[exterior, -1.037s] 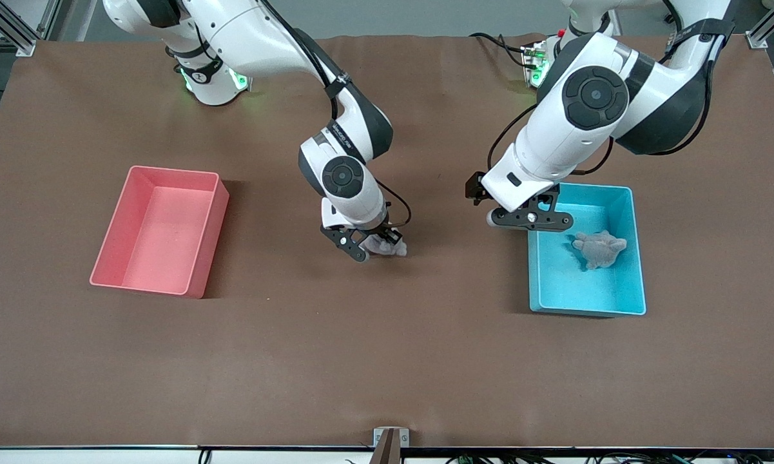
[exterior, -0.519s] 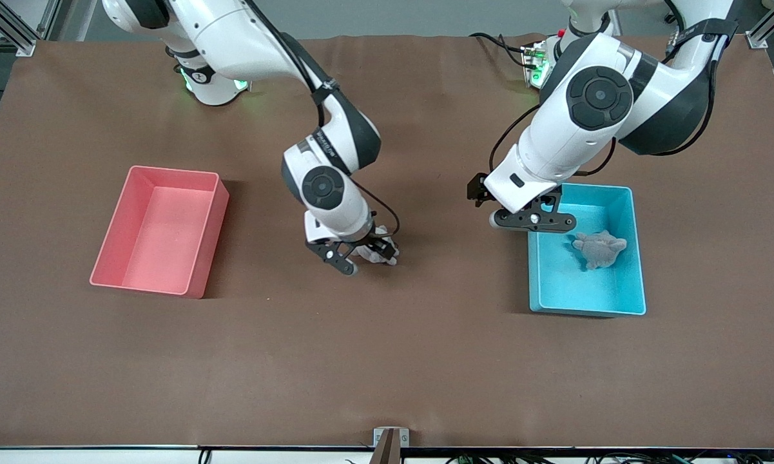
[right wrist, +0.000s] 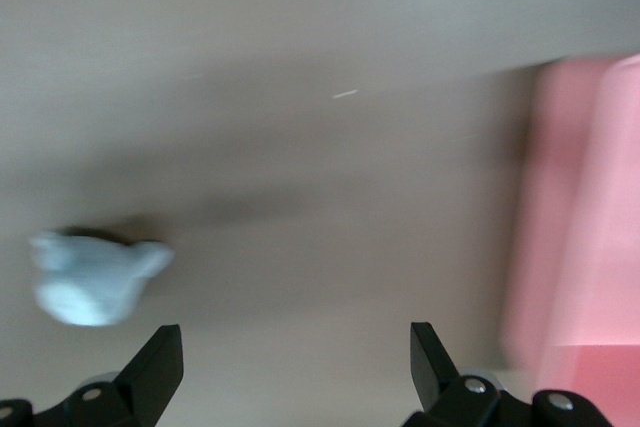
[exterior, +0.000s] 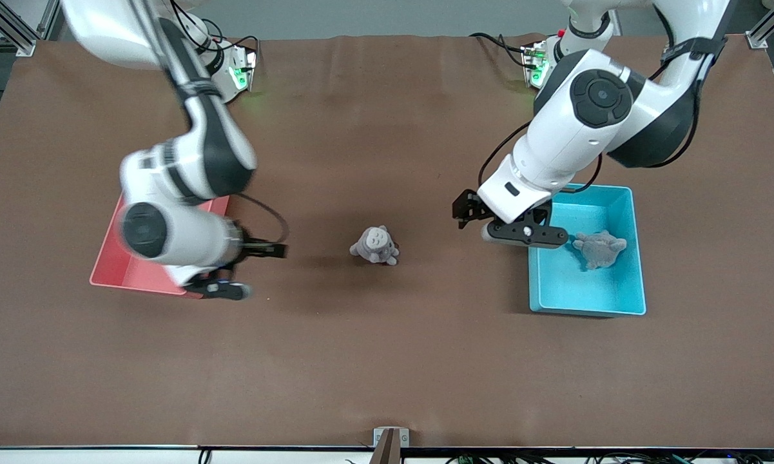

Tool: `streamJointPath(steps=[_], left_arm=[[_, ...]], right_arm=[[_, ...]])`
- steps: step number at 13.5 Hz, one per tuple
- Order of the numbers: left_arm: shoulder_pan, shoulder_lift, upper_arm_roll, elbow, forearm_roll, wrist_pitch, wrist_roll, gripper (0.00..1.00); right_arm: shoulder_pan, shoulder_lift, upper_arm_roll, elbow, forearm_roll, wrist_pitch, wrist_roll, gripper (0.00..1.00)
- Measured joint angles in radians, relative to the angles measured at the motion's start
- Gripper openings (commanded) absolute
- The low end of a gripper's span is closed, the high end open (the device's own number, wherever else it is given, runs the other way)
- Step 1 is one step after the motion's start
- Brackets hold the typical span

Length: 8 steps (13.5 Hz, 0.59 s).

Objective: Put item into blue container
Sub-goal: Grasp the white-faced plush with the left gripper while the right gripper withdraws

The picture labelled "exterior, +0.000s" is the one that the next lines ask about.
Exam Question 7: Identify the pink plastic box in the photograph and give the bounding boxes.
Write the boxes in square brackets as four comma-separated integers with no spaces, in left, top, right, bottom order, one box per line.
[90,193,231,297]

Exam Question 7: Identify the blue plastic box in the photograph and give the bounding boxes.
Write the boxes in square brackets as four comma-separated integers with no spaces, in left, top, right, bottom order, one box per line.
[528,183,647,317]

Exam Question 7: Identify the brown post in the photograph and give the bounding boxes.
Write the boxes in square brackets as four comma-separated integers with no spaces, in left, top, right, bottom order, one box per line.
[370,430,401,464]

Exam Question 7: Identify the black left arm base cable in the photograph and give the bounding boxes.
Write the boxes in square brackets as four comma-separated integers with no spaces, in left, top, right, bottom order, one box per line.
[469,32,537,69]

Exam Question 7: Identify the silver metal bracket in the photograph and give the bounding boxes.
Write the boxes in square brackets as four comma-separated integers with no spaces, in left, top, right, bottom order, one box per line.
[373,427,410,448]

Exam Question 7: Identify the plain grey plush toy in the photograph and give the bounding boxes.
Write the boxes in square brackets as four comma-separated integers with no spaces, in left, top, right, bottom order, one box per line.
[572,229,628,271]

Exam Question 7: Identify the black right arm base cable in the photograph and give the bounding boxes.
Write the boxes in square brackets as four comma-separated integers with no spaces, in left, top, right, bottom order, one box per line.
[171,0,262,65]

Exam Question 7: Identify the brown table cover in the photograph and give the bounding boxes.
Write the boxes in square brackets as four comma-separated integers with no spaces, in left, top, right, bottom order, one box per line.
[0,34,774,449]

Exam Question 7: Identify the aluminium frame profile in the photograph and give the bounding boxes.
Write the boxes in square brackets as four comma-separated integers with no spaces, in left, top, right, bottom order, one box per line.
[744,0,774,50]
[0,0,63,56]

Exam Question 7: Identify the black arm base cable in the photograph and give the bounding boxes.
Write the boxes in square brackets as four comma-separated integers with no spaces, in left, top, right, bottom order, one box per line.
[469,32,537,69]
[171,0,262,65]

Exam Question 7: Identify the grey plush toy white face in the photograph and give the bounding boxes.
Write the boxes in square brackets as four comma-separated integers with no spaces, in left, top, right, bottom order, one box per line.
[350,225,401,267]

